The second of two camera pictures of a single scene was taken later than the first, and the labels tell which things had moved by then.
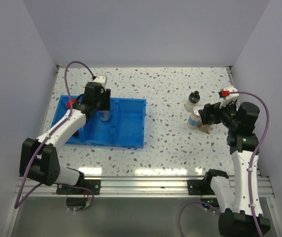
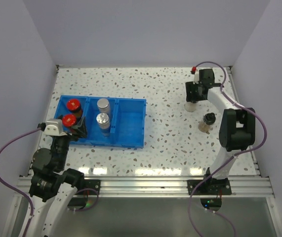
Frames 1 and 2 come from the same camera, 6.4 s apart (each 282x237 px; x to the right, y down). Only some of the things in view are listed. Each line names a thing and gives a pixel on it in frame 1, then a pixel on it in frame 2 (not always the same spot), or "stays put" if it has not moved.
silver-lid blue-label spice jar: [194, 120] -> [102, 120]
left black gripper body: [100, 102] -> [61, 146]
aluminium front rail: [134, 186] stays put
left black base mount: [95, 185] stays put
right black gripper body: [226, 114] -> [194, 90]
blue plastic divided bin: [126, 128] stays put
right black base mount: [200, 187] stays put
